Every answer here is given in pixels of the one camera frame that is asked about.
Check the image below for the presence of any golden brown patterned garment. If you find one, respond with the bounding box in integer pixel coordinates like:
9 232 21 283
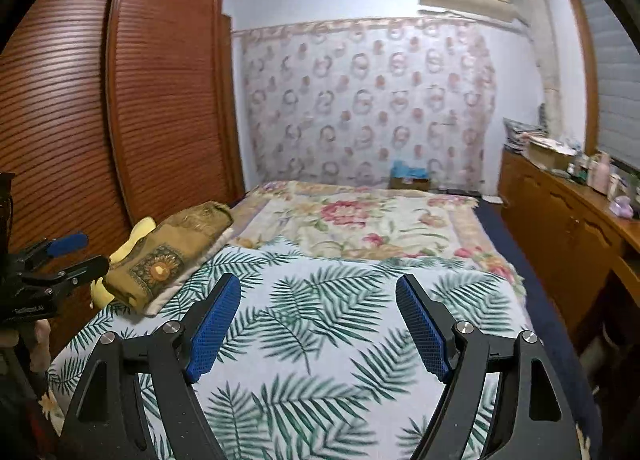
103 201 233 316

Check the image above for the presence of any yellow Pikachu plush toy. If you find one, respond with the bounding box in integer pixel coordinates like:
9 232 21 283
89 216 158 308

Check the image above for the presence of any beige pillow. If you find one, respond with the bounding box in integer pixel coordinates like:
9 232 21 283
142 227 233 317

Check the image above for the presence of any green palm leaf sheet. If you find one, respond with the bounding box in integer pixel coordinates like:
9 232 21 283
48 237 530 459

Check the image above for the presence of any floral bed quilt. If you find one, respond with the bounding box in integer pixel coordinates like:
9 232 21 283
231 180 526 298

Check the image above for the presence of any navy blue mattress edge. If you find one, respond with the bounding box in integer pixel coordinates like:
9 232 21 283
474 200 603 459

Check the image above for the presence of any blue item on box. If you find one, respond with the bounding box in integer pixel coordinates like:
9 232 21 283
390 160 430 180

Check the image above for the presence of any long wooden sideboard cabinet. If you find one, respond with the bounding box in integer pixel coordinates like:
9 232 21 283
498 150 639 350

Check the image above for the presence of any brown louvered wooden wardrobe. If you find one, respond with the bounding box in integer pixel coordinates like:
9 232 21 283
0 0 246 356

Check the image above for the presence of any cardboard box on cabinet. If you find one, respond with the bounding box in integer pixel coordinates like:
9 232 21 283
525 136 577 170

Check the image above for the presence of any purple small item on cabinet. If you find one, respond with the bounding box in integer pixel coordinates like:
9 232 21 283
608 196 634 220

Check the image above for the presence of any pink bottle on cabinet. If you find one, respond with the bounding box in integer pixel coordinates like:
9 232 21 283
592 152 611 196

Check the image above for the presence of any floral patterned curtain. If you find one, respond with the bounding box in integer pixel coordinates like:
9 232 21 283
240 17 497 191

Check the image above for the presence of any grey window blind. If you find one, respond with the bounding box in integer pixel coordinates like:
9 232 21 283
580 0 640 168

